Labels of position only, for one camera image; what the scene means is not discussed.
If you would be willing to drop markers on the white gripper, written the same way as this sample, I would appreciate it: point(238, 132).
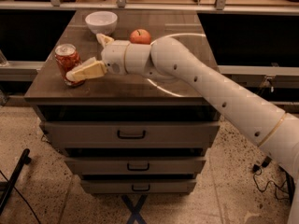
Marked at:
point(114, 57)

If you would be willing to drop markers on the red coke can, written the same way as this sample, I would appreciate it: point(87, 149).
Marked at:
point(67, 58)

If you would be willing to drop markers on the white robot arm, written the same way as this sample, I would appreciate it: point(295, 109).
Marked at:
point(267, 126)

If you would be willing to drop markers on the white ceramic bowl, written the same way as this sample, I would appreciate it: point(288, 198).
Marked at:
point(102, 22)

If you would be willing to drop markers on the red apple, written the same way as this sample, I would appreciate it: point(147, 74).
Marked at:
point(140, 36)

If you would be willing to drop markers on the grey drawer cabinet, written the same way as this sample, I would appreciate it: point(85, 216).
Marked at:
point(119, 98)

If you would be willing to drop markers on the top grey drawer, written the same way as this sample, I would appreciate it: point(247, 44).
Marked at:
point(125, 134)

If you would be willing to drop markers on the grey drawer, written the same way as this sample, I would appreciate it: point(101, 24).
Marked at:
point(125, 134)
point(138, 186)
point(136, 165)

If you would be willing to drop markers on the middle grey drawer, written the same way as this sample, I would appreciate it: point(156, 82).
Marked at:
point(136, 165)

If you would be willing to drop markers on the black stand leg left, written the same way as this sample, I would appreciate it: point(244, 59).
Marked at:
point(6, 187)

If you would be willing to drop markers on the black stand leg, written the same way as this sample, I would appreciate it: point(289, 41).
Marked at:
point(290, 186)
point(6, 187)

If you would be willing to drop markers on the bottom grey drawer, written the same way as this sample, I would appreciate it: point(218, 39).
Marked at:
point(138, 186)

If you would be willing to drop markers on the black stand leg right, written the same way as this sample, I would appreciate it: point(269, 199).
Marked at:
point(290, 186)

